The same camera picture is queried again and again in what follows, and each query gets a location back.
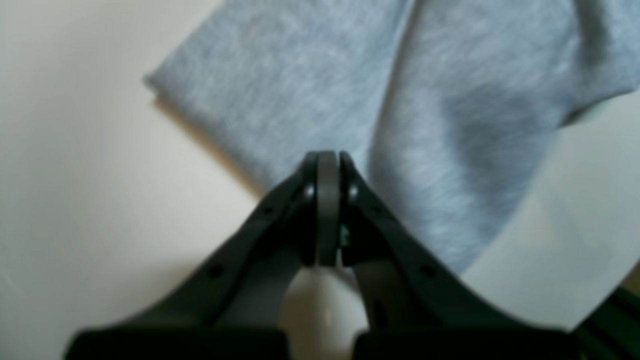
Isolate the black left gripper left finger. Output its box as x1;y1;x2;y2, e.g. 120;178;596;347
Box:
64;152;322;360

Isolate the grey T-shirt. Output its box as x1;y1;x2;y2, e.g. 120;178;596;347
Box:
145;0;639;274

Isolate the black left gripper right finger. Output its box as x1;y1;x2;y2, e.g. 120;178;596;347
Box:
333;152;581;360

